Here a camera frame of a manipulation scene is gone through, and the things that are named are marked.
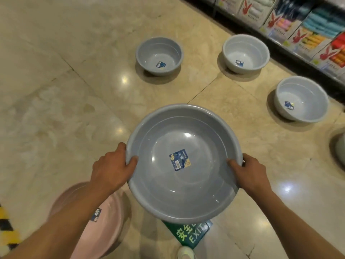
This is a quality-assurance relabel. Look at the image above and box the person's white shoe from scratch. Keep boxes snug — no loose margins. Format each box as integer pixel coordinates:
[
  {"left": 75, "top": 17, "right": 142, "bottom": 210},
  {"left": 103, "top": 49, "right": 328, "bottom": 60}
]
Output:
[{"left": 177, "top": 246, "right": 196, "bottom": 259}]

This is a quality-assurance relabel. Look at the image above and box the pink plastic basin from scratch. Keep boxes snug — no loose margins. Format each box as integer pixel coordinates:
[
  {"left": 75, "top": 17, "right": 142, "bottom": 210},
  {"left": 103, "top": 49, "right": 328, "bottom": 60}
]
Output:
[{"left": 49, "top": 182, "right": 126, "bottom": 259}]

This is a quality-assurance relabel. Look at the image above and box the large grey plastic basin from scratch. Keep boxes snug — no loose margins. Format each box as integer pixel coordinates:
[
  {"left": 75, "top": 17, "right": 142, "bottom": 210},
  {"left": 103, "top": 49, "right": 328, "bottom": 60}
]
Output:
[{"left": 126, "top": 104, "right": 244, "bottom": 224}]

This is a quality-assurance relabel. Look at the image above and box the small dark grey plastic basin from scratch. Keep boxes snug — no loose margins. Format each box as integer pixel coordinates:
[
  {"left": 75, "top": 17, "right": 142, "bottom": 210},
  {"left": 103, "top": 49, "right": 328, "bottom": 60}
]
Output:
[{"left": 135, "top": 37, "right": 184, "bottom": 77}]

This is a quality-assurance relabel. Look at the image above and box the small pale grey plastic basin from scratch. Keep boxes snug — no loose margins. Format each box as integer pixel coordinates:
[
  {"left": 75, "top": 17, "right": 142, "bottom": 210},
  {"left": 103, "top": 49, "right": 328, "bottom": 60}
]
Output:
[
  {"left": 222, "top": 34, "right": 270, "bottom": 75},
  {"left": 275, "top": 76, "right": 330, "bottom": 123}
]

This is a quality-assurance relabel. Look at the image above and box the person's right hand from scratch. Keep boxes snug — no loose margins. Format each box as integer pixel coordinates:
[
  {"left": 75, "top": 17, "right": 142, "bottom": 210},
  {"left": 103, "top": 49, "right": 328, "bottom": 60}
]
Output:
[{"left": 226, "top": 153, "right": 273, "bottom": 199}]

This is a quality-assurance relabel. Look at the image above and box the blue label sticker large basin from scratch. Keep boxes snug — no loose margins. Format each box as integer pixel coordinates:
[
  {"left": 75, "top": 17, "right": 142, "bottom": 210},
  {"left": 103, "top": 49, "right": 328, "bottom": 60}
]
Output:
[{"left": 169, "top": 149, "right": 192, "bottom": 172}]

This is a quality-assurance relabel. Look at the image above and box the person's left forearm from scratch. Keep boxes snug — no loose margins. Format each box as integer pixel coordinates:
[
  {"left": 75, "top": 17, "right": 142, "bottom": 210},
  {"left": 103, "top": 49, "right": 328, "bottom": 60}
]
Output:
[{"left": 0, "top": 183, "right": 127, "bottom": 259}]

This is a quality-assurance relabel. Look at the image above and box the person's right forearm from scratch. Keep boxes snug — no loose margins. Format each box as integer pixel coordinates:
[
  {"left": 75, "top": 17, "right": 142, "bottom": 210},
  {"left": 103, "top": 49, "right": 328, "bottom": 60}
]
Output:
[{"left": 249, "top": 187, "right": 345, "bottom": 259}]

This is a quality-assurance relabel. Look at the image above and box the green exit floor sign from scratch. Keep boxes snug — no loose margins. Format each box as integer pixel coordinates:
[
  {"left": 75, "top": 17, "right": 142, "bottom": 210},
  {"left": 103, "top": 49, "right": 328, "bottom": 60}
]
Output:
[{"left": 163, "top": 220, "right": 213, "bottom": 251}]

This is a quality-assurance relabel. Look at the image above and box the person's left hand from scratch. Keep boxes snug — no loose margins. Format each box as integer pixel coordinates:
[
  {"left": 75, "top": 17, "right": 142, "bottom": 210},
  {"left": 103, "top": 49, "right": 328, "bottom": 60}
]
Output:
[{"left": 90, "top": 142, "right": 139, "bottom": 195}]

